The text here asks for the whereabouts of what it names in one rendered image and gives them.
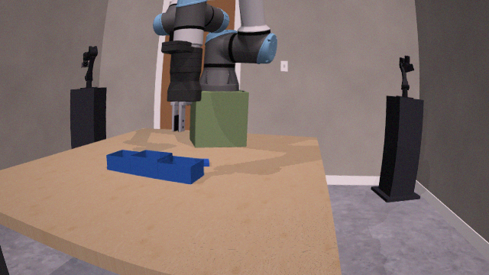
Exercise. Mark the blue three-compartment bin rack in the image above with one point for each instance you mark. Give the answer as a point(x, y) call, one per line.
point(158, 165)

